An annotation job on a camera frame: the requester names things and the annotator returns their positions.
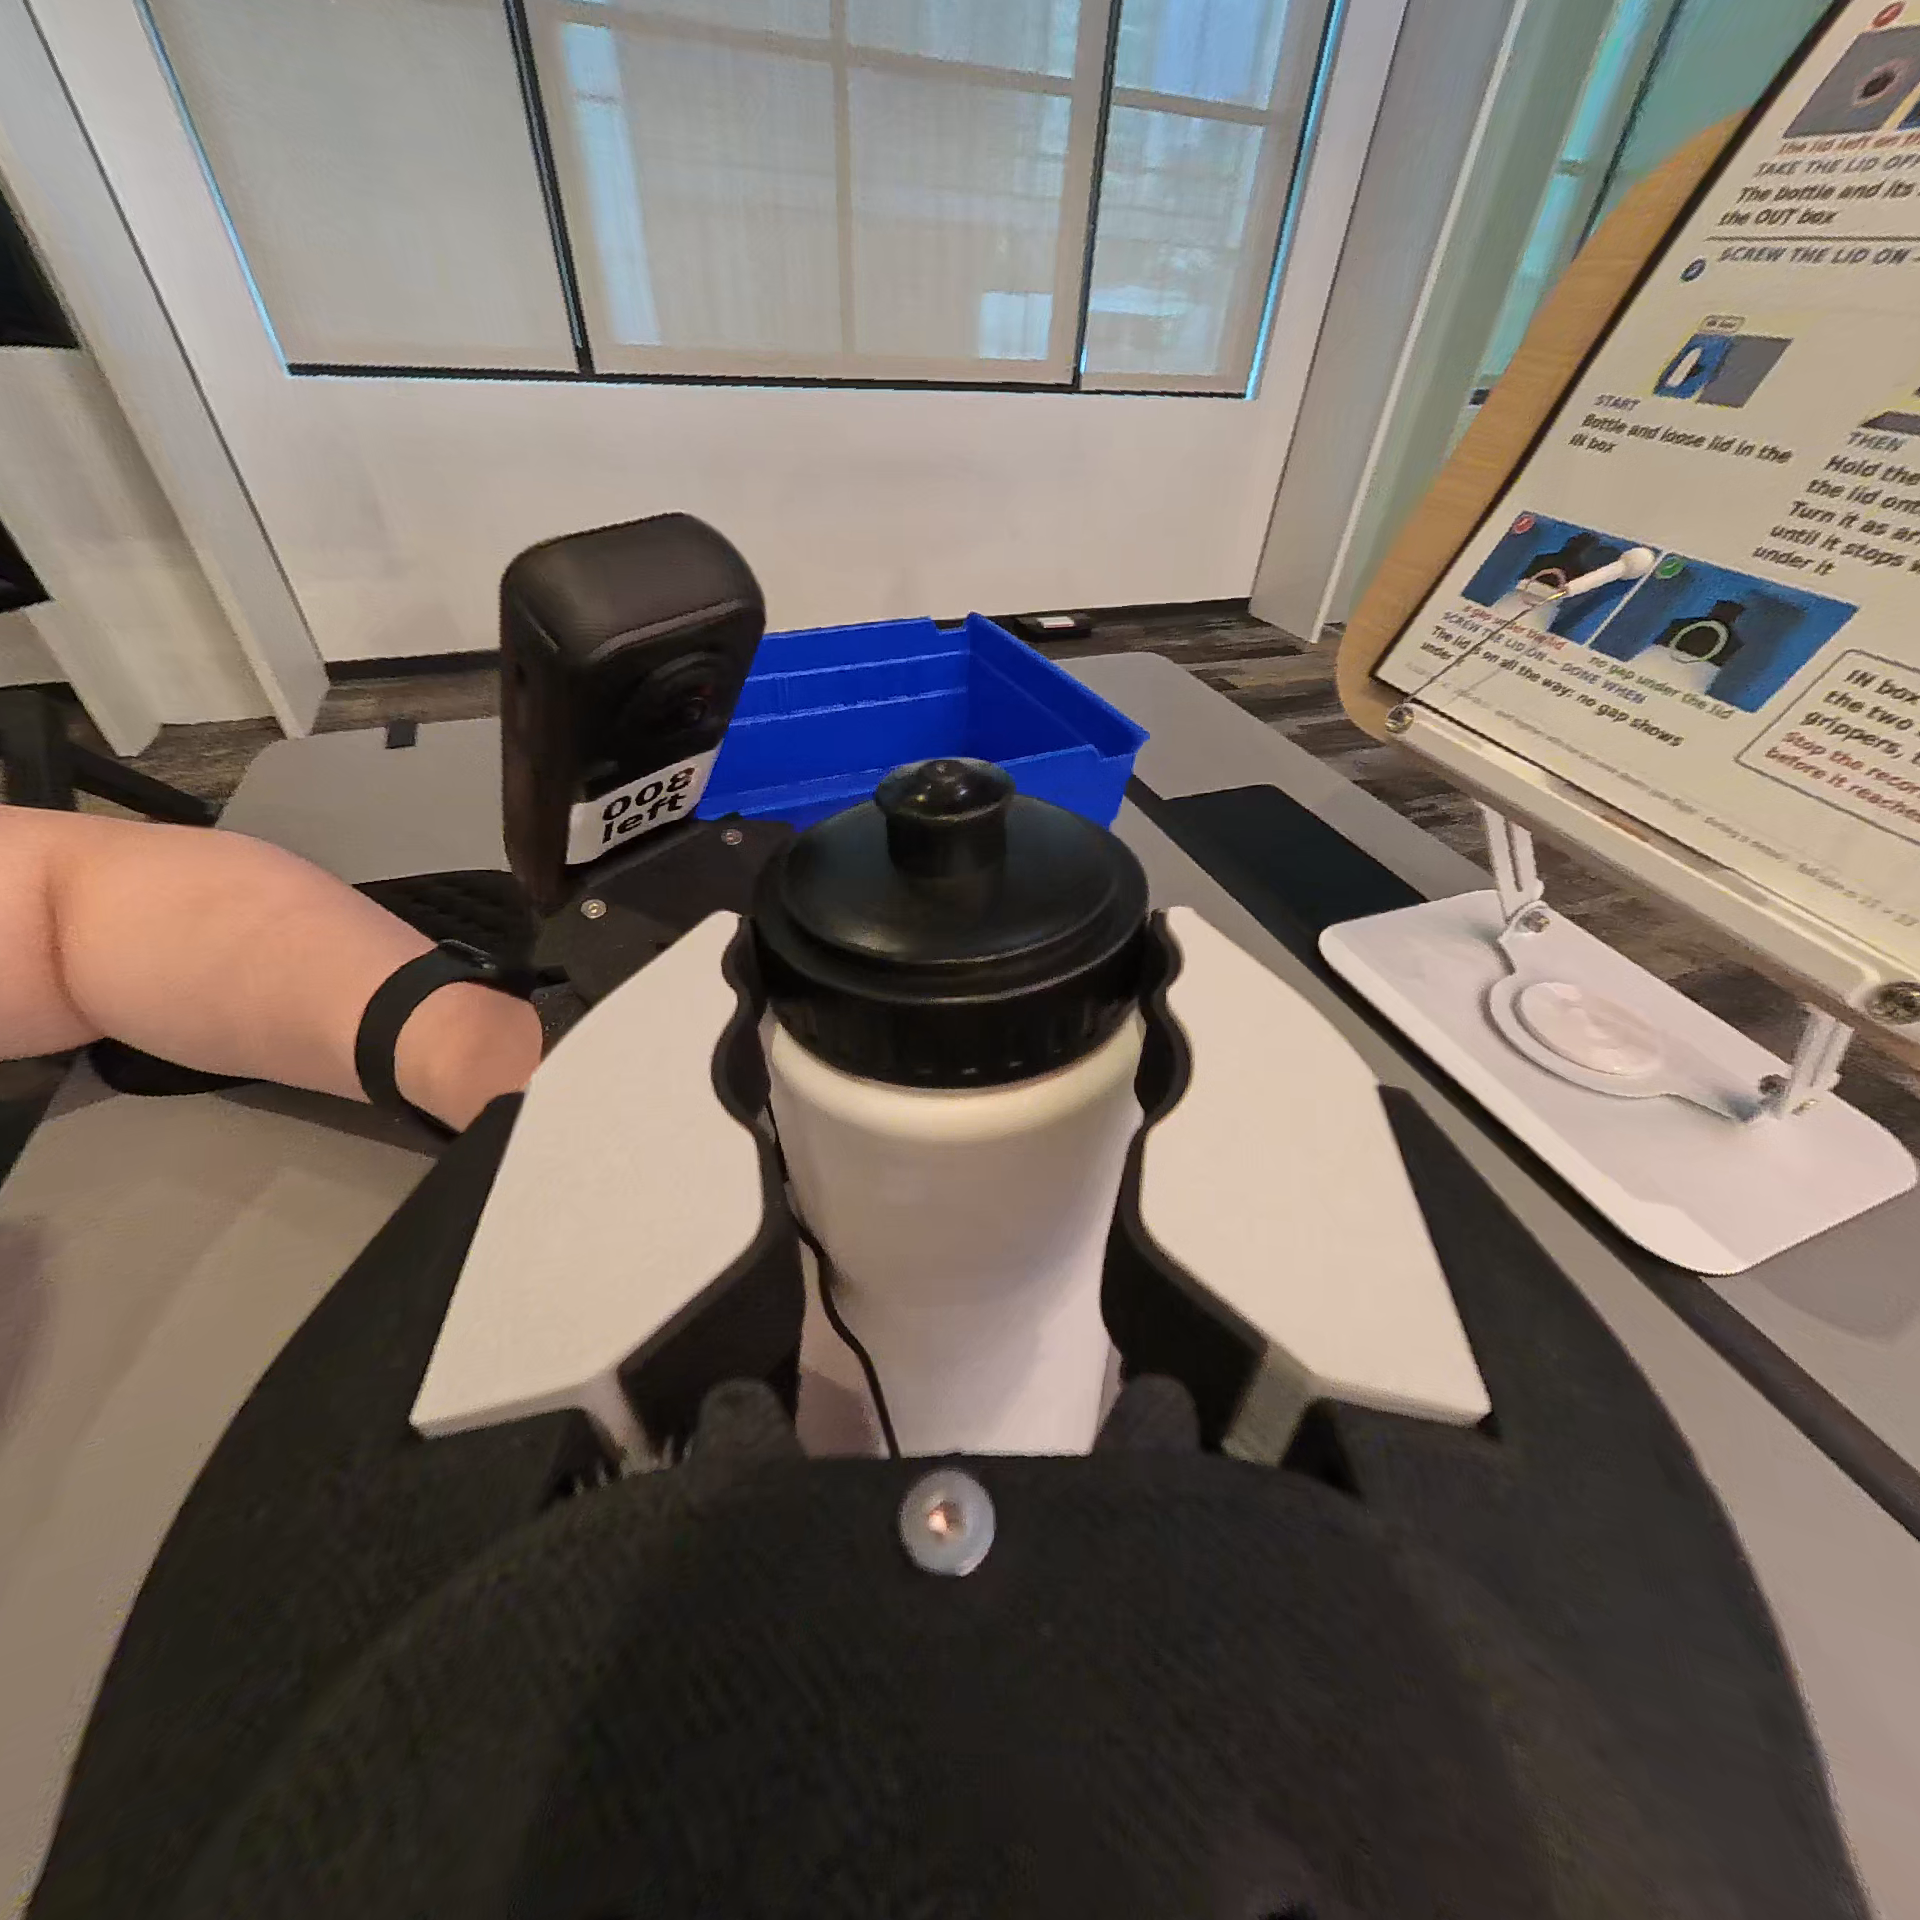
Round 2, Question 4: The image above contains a white plastic bottle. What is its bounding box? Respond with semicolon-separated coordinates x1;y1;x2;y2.
762;1001;1150;1461

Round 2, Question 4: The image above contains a large window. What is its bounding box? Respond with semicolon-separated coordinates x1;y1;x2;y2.
136;0;1338;399

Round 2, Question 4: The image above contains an instruction board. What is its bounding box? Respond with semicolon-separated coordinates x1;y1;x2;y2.
1336;0;1920;1037

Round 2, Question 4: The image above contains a black wristband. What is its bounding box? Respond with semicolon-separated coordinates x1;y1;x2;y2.
355;941;505;1133

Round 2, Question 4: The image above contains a thin black cable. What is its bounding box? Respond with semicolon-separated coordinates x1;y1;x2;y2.
757;1102;905;1461

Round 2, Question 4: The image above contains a person's left forearm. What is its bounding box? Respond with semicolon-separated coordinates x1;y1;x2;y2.
0;801;453;1112

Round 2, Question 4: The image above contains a blue plastic bin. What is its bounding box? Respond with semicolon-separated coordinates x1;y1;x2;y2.
692;612;1153;833

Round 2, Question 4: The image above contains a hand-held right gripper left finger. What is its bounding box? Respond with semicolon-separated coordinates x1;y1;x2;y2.
406;910;818;1471

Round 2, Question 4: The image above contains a person's left hand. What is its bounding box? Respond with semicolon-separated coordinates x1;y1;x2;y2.
394;977;546;1133

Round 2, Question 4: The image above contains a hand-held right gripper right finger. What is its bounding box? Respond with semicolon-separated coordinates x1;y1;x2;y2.
1101;903;1497;1470

